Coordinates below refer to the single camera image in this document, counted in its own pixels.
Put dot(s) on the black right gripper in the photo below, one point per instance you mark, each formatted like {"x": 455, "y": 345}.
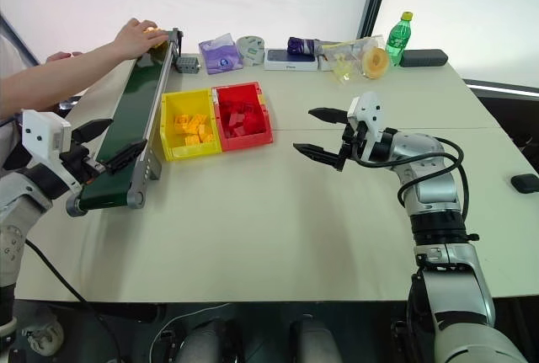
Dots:
{"x": 351, "y": 142}

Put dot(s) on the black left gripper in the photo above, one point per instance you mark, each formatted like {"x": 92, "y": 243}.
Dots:
{"x": 80, "y": 163}

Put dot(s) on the yellow block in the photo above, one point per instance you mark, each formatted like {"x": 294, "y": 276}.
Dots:
{"x": 159, "y": 43}

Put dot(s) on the person right forearm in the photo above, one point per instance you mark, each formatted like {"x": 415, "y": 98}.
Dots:
{"x": 54, "y": 78}

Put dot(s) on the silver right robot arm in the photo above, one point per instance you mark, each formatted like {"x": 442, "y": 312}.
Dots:
{"x": 438, "y": 194}

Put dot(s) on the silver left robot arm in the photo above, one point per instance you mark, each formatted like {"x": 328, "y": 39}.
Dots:
{"x": 21, "y": 199}

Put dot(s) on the person left hand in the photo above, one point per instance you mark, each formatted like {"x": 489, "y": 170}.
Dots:
{"x": 61, "y": 56}

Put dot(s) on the person right hand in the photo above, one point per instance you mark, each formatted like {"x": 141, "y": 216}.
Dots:
{"x": 135, "y": 38}

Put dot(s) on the yellow plastic bin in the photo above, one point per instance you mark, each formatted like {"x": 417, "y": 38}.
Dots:
{"x": 168, "y": 144}

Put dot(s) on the red toy brick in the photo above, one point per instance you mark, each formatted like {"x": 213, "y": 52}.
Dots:
{"x": 238, "y": 130}
{"x": 254, "y": 122}
{"x": 230, "y": 119}

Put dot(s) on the yellow toy brick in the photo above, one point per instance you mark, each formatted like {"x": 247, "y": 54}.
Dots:
{"x": 182, "y": 122}
{"x": 198, "y": 121}
{"x": 192, "y": 140}
{"x": 205, "y": 133}

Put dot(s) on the clear plastic bag yellow pieces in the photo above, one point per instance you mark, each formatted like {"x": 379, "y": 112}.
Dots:
{"x": 341, "y": 60}

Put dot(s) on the red plastic bin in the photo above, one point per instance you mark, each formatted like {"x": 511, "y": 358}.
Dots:
{"x": 246, "y": 140}

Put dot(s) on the white phone box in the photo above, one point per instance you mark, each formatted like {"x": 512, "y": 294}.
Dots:
{"x": 290, "y": 62}

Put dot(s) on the tan tape roll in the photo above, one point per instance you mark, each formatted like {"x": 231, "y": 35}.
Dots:
{"x": 375, "y": 69}

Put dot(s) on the dark purple pouch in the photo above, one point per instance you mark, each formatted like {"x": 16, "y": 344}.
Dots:
{"x": 301, "y": 45}

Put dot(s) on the small grey motor block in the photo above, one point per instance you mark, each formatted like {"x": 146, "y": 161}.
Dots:
{"x": 187, "y": 65}

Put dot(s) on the grey tape roll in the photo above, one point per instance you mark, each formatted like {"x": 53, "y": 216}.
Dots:
{"x": 250, "y": 51}

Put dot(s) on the green soda bottle yellow cap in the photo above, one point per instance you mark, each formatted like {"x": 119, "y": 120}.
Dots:
{"x": 396, "y": 41}

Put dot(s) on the long black case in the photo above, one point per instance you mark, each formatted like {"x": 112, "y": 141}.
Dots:
{"x": 423, "y": 58}

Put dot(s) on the purple tissue pack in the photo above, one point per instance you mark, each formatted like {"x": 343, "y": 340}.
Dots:
{"x": 221, "y": 55}

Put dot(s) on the grey caster wheel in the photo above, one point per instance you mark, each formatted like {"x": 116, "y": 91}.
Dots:
{"x": 44, "y": 337}

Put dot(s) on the small black rounded object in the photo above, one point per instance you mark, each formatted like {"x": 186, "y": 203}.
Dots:
{"x": 525, "y": 183}

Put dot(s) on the dark rounded shape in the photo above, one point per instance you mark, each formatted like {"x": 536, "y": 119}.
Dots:
{"x": 316, "y": 344}
{"x": 210, "y": 344}

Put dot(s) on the green conveyor belt silver frame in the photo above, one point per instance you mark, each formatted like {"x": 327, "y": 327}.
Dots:
{"x": 126, "y": 114}

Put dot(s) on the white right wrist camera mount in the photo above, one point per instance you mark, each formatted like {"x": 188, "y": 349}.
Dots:
{"x": 368, "y": 116}

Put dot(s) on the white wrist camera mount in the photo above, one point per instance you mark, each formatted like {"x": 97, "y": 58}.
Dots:
{"x": 42, "y": 135}
{"x": 368, "y": 116}

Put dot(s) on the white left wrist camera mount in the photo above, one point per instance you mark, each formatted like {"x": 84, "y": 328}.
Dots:
{"x": 42, "y": 135}

